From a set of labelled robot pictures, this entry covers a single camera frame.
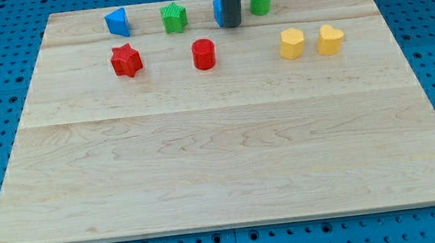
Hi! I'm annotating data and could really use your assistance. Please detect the blue cube block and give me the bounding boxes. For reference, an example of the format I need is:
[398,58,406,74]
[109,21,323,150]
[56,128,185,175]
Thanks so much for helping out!
[212,0,224,27]

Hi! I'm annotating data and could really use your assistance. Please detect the red cylinder block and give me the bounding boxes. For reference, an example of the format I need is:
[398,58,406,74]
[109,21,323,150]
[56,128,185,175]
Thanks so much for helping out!
[191,39,216,71]

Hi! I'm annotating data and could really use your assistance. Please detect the light wooden board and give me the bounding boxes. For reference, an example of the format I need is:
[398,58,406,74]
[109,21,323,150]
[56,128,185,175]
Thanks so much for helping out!
[0,0,435,243]

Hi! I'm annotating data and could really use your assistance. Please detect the red star block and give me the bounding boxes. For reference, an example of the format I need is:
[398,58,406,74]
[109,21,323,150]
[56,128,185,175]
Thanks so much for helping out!
[110,43,143,78]

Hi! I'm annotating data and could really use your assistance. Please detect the yellow hexagon block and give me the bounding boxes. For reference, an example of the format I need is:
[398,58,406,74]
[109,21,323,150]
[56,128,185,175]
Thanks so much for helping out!
[280,28,305,60]

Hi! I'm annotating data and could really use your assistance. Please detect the green star block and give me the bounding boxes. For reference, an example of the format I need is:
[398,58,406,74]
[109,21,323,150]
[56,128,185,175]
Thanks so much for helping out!
[159,2,188,34]

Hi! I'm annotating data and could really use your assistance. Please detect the green cylinder block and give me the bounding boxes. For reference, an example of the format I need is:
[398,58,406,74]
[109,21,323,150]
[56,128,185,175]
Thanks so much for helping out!
[250,0,271,16]

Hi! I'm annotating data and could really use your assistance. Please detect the yellow heart block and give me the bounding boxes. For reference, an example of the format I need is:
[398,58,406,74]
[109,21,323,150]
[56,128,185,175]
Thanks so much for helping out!
[317,24,345,56]

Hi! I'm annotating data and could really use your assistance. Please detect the blue triangle block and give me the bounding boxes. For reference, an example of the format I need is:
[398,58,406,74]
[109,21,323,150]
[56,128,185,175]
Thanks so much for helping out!
[105,8,131,37]

